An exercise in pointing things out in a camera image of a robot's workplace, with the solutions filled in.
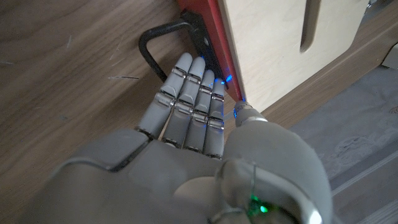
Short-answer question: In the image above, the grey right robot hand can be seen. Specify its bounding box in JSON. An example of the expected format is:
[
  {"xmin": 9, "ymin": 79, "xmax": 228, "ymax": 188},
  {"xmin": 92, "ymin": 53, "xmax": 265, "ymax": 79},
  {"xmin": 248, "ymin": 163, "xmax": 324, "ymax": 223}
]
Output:
[{"xmin": 18, "ymin": 52, "xmax": 334, "ymax": 224}]

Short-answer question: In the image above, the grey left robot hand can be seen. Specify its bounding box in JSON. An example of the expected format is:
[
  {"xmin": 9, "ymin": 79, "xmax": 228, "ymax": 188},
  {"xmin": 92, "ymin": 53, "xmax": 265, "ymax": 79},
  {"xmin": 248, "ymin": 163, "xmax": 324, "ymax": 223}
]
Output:
[{"xmin": 368, "ymin": 0, "xmax": 398, "ymax": 16}]

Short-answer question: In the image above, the wooden slotted drawer base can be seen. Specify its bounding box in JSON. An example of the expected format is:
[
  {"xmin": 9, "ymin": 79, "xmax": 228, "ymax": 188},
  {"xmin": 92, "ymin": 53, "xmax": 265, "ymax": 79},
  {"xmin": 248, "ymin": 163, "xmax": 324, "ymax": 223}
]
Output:
[{"xmin": 217, "ymin": 0, "xmax": 371, "ymax": 113}]

